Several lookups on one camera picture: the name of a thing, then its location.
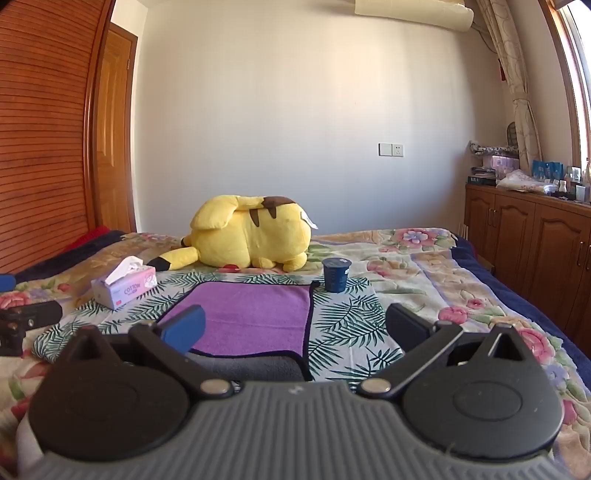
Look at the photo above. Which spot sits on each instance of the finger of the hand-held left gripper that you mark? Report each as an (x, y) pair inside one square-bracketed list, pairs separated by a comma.
[(5, 282), (37, 314)]

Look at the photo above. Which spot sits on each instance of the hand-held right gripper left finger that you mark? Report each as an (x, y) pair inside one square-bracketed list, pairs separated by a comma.
[(187, 330)]

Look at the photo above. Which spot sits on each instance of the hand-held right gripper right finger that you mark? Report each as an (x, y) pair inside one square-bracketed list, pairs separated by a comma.
[(406, 325)]

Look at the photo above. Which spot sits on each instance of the purple and grey towel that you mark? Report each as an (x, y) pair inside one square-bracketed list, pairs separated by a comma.
[(249, 318)]

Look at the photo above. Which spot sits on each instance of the palm leaf print cloth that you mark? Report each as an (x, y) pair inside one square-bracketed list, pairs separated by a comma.
[(351, 318)]

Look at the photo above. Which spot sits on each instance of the dark folded cloth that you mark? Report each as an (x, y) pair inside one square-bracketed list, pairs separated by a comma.
[(69, 261)]

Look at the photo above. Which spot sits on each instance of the pink white tissue box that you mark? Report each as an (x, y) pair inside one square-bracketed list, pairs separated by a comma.
[(124, 286)]

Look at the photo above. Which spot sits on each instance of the dark blue cup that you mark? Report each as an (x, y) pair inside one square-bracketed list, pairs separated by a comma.
[(336, 277)]

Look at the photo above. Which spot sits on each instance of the red cloth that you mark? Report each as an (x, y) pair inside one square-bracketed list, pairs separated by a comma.
[(92, 236)]

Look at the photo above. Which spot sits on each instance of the yellow plush toy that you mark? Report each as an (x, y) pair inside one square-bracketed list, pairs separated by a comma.
[(249, 230)]

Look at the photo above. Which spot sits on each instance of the navy blue bed cover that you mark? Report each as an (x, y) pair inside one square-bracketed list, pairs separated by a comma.
[(531, 304)]

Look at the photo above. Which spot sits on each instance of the wooden louvered wardrobe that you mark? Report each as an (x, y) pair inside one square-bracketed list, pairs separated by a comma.
[(41, 138)]

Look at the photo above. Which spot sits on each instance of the wooden cabinet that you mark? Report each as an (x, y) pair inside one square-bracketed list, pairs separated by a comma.
[(531, 240)]

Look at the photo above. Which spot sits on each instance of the wooden door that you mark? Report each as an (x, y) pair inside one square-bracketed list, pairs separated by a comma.
[(113, 138)]

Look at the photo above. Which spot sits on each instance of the stack of boxes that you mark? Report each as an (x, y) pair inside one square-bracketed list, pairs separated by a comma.
[(494, 166)]

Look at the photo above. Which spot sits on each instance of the floral cloth bundle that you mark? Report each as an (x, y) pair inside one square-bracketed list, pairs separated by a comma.
[(526, 181)]

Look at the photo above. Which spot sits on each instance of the blue gift box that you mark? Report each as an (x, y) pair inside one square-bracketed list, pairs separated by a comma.
[(547, 170)]

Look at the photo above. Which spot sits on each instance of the red hanging ornament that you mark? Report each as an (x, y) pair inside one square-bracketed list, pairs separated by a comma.
[(500, 69)]

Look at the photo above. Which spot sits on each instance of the patterned beige curtain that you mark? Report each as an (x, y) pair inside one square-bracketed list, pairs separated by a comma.
[(515, 69)]

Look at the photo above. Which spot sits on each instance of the white air conditioner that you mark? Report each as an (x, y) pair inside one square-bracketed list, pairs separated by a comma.
[(415, 14)]

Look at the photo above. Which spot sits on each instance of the white wall socket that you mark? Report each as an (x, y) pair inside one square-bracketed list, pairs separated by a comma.
[(397, 150)]

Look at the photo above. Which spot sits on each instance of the white wall switch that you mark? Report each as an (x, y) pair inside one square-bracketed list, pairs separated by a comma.
[(385, 149)]

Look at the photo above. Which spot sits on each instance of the wooden window frame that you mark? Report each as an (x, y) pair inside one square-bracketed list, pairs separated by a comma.
[(570, 83)]

